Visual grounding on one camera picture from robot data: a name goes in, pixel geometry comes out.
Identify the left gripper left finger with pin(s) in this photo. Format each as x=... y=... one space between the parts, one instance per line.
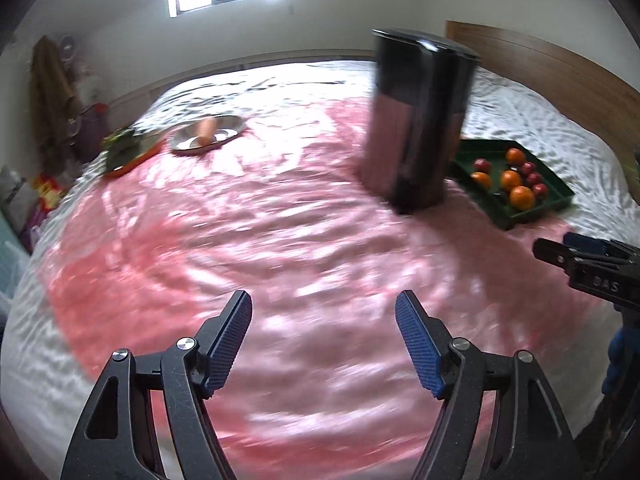
x=115 y=436

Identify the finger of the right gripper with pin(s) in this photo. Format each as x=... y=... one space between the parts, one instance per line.
x=557 y=254
x=600 y=246

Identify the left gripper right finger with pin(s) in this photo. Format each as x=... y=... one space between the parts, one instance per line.
x=528 y=436

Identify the red apple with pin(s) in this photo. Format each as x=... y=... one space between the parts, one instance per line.
x=540 y=190
x=482 y=165
x=533 y=179
x=527 y=168

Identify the orange mandarin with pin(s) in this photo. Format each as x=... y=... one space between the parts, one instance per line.
x=522 y=198

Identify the orange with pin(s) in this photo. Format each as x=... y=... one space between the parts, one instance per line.
x=482 y=179
x=515 y=157
x=509 y=180

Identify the dark plum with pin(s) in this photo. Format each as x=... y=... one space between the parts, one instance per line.
x=502 y=197

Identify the blue white gloved hand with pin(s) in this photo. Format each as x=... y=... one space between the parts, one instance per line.
x=626 y=339

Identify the white bed sheet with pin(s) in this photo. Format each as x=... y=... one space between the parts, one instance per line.
x=44 y=387

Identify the green tray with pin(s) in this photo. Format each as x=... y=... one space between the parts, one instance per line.
x=505 y=217

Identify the orange in tray back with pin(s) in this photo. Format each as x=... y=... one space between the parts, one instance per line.
x=515 y=157

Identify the wooden headboard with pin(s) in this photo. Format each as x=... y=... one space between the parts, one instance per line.
x=580 y=89

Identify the pink plastic sheet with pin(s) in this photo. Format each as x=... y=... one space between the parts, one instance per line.
x=323 y=387

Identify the black copper trash bin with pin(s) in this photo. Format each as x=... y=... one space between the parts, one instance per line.
x=422 y=86

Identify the green leafy vegetable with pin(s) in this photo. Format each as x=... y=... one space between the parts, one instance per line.
x=125 y=147

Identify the striped white plate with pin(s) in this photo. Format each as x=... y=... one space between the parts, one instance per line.
x=183 y=138

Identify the orange carrot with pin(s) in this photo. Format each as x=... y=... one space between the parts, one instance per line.
x=205 y=130

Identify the brown hanging coat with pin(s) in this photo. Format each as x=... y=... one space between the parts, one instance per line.
x=53 y=103

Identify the wooden bed footboard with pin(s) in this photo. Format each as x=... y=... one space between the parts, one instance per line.
x=126 y=109

